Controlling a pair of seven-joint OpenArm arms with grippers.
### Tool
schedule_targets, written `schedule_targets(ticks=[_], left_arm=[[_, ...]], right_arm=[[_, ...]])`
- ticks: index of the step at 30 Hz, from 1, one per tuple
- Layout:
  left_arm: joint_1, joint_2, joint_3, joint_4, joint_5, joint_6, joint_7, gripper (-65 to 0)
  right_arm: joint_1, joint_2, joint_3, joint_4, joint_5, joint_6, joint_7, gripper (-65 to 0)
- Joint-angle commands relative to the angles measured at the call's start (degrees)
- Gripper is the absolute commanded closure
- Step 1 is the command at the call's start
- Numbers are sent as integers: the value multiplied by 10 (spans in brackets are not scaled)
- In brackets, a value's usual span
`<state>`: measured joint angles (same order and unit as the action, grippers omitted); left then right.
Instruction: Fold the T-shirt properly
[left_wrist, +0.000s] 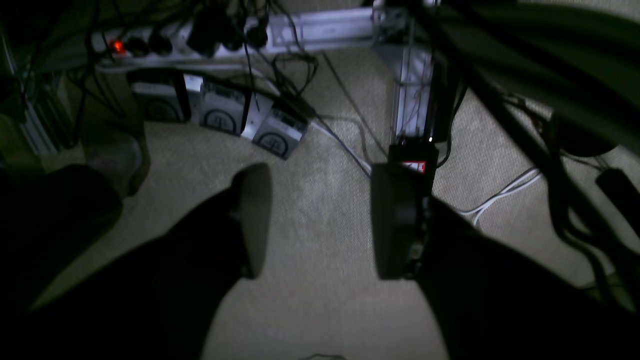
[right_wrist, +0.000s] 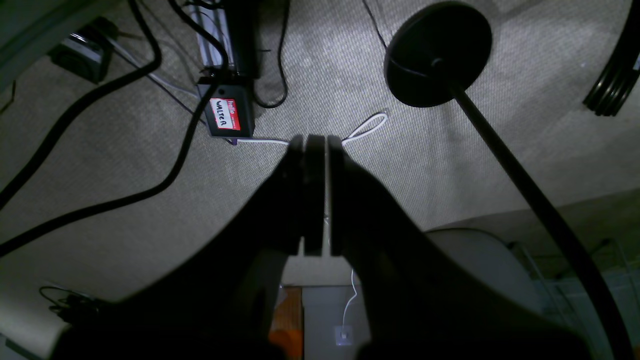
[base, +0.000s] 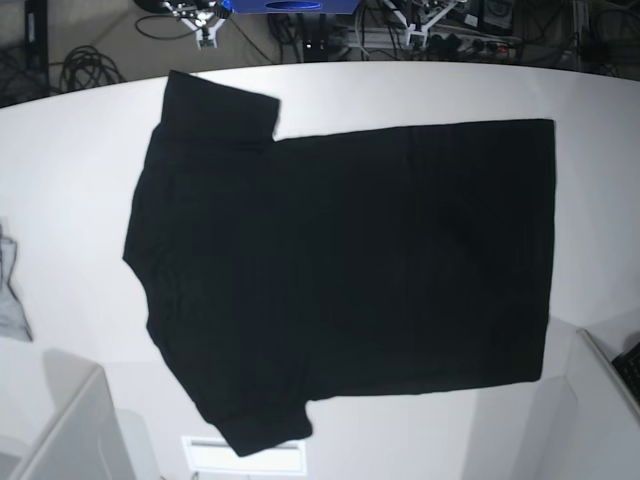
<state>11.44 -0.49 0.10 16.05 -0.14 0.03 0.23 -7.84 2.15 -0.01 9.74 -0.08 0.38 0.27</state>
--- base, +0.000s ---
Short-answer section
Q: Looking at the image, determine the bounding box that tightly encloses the black T-shirt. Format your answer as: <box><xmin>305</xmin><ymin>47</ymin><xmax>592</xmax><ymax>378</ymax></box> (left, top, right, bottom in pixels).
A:
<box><xmin>123</xmin><ymin>72</ymin><xmax>556</xmax><ymax>456</ymax></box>

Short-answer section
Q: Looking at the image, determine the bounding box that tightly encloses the white table cable slot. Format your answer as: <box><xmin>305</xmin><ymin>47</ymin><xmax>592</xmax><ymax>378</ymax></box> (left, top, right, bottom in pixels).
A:
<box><xmin>180</xmin><ymin>435</ymin><xmax>307</xmax><ymax>475</ymax></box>

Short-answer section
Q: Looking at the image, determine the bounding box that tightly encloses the grey cloth at left edge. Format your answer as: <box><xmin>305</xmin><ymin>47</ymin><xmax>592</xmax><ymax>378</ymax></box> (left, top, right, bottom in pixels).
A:
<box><xmin>1</xmin><ymin>233</ymin><xmax>33</xmax><ymax>342</ymax></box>

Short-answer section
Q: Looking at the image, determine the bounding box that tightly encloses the black keyboard at right edge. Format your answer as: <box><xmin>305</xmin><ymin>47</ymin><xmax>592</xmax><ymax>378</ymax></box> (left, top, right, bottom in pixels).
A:
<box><xmin>612</xmin><ymin>344</ymin><xmax>640</xmax><ymax>401</ymax></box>

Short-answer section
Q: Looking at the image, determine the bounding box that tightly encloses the coiled black cable on floor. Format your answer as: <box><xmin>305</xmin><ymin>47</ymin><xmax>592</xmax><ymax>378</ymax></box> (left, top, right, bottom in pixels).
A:
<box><xmin>58</xmin><ymin>44</ymin><xmax>126</xmax><ymax>94</ymax></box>

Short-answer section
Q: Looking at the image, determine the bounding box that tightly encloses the blue box at top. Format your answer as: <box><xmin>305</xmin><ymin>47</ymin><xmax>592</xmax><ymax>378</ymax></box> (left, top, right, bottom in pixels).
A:
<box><xmin>220</xmin><ymin>0</ymin><xmax>360</xmax><ymax>15</ymax></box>

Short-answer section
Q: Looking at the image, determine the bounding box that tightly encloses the white power strip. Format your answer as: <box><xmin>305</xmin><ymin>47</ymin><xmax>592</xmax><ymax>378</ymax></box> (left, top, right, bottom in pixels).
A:
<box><xmin>343</xmin><ymin>27</ymin><xmax>522</xmax><ymax>57</ymax></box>

